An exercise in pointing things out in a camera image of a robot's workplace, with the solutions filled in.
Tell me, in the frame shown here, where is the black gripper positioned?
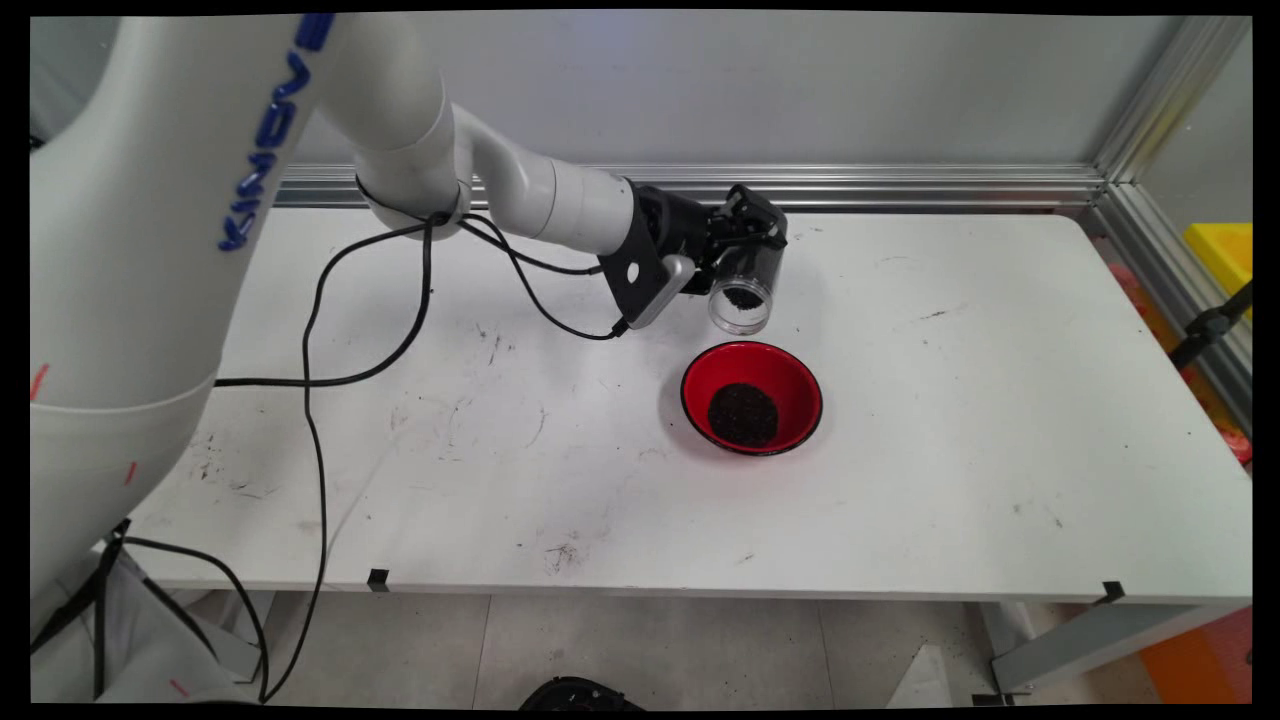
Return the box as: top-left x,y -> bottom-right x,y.
628,182 -> 789,297

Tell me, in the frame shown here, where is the clear jar with black seeds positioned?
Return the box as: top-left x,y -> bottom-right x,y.
706,240 -> 786,337

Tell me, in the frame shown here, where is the red bowl with black rim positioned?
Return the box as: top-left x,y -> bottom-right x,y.
680,340 -> 825,458

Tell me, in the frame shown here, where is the pile of black seeds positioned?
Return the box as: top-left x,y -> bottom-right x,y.
707,382 -> 780,449

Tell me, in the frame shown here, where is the pink plastic item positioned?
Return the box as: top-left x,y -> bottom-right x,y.
1100,237 -> 1176,351

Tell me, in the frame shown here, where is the black round floor object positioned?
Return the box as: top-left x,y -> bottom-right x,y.
518,676 -> 646,711

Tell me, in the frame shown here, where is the black stand pole with clamp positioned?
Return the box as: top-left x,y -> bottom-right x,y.
1168,282 -> 1253,369

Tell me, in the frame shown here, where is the yellow box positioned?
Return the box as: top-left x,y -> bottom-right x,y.
1184,222 -> 1253,319

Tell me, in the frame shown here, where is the grey table leg beam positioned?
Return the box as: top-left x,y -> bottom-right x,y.
990,600 -> 1251,696

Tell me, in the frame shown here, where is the orange box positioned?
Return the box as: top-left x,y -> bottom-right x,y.
1140,605 -> 1253,703

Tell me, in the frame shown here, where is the grey cloth robot cover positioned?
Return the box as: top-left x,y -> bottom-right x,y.
30,550 -> 266,703

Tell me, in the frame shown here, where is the long aluminium frame rail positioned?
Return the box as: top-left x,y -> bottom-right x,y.
275,162 -> 1107,211

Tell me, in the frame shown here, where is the short aluminium frame rail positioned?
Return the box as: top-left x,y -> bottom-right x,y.
1090,180 -> 1253,436

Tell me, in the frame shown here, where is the long black cable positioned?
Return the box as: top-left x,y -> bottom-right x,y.
260,210 -> 629,703

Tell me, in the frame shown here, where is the aluminium frame post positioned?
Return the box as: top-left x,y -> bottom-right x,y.
1095,15 -> 1251,187

